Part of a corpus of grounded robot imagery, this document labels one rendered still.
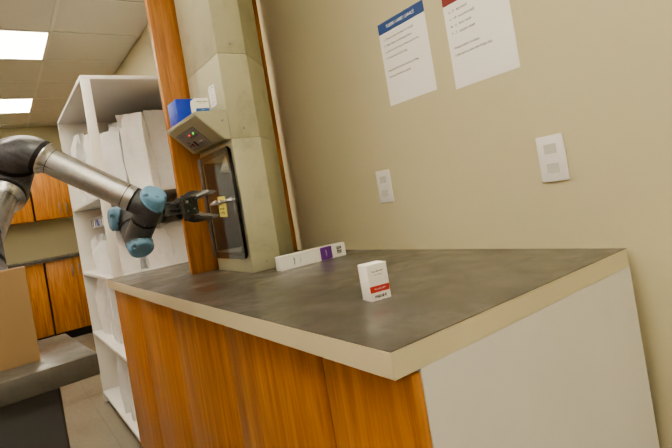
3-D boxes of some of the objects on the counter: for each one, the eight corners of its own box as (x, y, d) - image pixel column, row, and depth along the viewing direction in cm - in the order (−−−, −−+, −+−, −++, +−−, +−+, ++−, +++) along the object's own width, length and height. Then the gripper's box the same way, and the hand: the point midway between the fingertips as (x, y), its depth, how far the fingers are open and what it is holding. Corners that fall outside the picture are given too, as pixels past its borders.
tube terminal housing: (273, 256, 207) (244, 80, 207) (314, 257, 181) (280, 55, 181) (218, 269, 193) (186, 79, 193) (254, 272, 166) (217, 52, 166)
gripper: (167, 232, 155) (228, 221, 167) (160, 189, 155) (221, 181, 167) (159, 232, 162) (219, 222, 174) (152, 192, 162) (212, 184, 174)
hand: (214, 203), depth 172 cm, fingers open, 7 cm apart
